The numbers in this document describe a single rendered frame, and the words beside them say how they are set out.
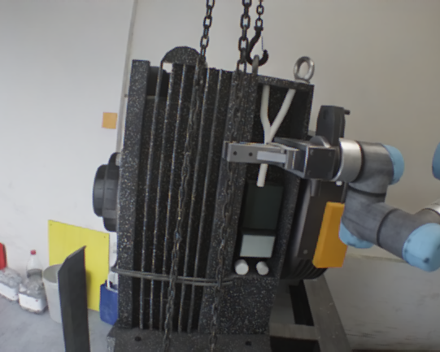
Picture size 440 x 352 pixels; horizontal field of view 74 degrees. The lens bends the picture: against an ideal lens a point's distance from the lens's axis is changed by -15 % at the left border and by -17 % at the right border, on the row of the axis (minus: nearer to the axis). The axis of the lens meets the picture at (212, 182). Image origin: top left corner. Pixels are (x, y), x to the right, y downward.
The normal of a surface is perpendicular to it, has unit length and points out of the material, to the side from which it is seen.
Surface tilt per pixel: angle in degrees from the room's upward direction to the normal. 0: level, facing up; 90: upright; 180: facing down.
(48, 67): 90
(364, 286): 90
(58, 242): 87
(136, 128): 90
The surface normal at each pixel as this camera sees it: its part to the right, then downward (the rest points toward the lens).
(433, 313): -0.11, 0.22
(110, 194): 0.14, 0.00
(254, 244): 0.11, 0.25
